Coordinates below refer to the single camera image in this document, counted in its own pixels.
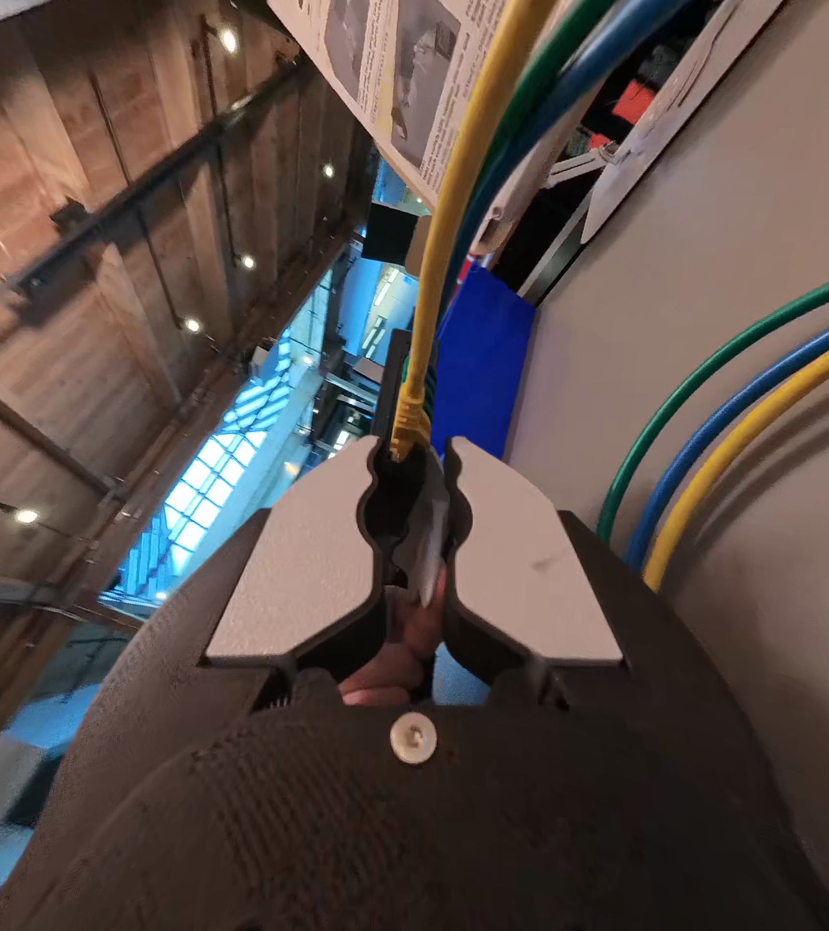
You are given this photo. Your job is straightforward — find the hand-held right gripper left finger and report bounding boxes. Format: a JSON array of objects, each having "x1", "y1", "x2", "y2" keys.
[{"x1": 205, "y1": 435, "x2": 390, "y2": 666}]

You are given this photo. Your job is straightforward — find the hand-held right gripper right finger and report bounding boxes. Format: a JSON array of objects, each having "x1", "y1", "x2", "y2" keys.
[{"x1": 443, "y1": 436, "x2": 625, "y2": 688}]

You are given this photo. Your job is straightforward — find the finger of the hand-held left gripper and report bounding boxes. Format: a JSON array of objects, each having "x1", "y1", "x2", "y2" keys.
[{"x1": 391, "y1": 451, "x2": 453, "y2": 606}]

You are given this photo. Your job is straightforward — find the green ethernet cable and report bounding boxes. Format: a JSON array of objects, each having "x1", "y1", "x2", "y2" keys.
[{"x1": 400, "y1": 0, "x2": 829, "y2": 543}]

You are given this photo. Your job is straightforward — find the blue ethernet cable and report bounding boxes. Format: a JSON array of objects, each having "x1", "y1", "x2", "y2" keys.
[{"x1": 436, "y1": 0, "x2": 829, "y2": 572}]

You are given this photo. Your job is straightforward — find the blue plastic bin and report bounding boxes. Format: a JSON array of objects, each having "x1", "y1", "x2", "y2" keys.
[{"x1": 432, "y1": 265, "x2": 535, "y2": 464}]

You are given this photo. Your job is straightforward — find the yellow ethernet cable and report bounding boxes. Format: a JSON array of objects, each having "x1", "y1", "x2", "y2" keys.
[{"x1": 389, "y1": 0, "x2": 829, "y2": 592}]

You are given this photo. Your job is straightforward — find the person's right hand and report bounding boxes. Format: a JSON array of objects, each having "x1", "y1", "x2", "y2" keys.
[{"x1": 338, "y1": 567, "x2": 452, "y2": 708}]

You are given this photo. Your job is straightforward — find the printed instruction sheet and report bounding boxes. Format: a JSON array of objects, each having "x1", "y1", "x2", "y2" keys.
[{"x1": 267, "y1": 0, "x2": 524, "y2": 208}]

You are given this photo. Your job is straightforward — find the grey stand base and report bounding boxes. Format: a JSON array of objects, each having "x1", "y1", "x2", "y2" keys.
[{"x1": 580, "y1": 0, "x2": 786, "y2": 244}]

